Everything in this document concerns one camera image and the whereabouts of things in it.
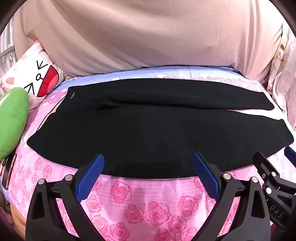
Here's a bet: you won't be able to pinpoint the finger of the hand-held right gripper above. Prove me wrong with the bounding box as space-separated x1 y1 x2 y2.
284 146 296 160
253 152 281 186

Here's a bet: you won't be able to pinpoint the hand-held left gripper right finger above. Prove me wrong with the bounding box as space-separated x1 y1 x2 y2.
193 152 275 241

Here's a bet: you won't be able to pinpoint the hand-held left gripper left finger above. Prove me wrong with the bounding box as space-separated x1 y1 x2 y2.
26 153 105 241

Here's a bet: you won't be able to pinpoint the black pants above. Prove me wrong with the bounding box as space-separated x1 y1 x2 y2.
26 78 292 179

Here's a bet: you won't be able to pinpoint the pink rose-print bedsheet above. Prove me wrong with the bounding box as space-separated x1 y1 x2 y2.
0 65 296 241

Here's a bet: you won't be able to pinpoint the floral cream pillow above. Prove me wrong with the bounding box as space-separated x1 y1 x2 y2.
268 21 296 130

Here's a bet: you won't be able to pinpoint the dark flat device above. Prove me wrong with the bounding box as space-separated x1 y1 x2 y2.
1 152 17 189

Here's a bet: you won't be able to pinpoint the green plush pillow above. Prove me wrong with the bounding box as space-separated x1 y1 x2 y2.
0 88 30 160

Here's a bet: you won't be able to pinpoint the white cartoon face pillow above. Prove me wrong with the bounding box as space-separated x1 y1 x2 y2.
0 40 68 110

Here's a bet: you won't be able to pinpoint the beige draped cloth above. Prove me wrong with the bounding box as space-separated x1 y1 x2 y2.
13 0 284 81

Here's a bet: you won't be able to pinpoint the pale striped cloth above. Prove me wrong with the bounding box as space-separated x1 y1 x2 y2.
0 21 18 78

